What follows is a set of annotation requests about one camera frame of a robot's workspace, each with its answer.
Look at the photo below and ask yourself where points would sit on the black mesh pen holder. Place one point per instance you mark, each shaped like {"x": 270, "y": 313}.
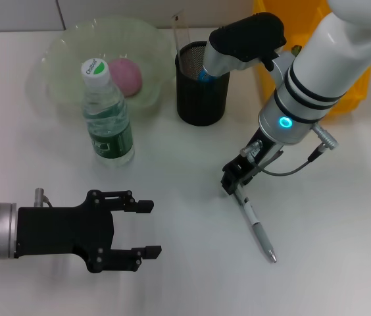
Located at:
{"x": 198, "y": 105}

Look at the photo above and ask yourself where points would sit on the translucent green fruit plate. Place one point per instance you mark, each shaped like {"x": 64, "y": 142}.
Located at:
{"x": 149, "y": 59}

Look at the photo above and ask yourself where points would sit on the yellow plastic storage bin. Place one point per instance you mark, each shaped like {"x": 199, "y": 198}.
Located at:
{"x": 353, "y": 95}

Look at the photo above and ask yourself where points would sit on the transparent plastic ruler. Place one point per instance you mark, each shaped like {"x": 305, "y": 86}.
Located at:
{"x": 180, "y": 39}

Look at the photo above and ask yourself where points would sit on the green label water bottle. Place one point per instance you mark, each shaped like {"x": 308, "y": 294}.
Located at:
{"x": 110, "y": 131}

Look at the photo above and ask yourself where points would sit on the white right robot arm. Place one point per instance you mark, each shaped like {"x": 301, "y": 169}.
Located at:
{"x": 323, "y": 66}

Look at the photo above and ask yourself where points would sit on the pink ball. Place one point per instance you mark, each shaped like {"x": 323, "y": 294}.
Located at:
{"x": 128, "y": 79}

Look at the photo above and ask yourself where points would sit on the green plastic wrapper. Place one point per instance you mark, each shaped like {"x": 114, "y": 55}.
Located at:
{"x": 296, "y": 49}

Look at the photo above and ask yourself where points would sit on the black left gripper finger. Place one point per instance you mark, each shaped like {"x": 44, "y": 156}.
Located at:
{"x": 129, "y": 204}
{"x": 133, "y": 256}

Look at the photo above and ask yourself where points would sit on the white grey ballpoint pen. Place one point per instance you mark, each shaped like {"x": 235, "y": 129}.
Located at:
{"x": 258, "y": 227}

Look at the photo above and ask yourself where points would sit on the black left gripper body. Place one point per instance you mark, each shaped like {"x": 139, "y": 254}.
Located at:
{"x": 67, "y": 233}

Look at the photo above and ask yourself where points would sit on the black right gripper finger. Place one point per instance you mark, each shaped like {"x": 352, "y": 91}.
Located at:
{"x": 231, "y": 181}
{"x": 247, "y": 180}

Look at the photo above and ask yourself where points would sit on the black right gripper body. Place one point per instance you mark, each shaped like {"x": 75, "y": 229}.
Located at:
{"x": 264, "y": 148}

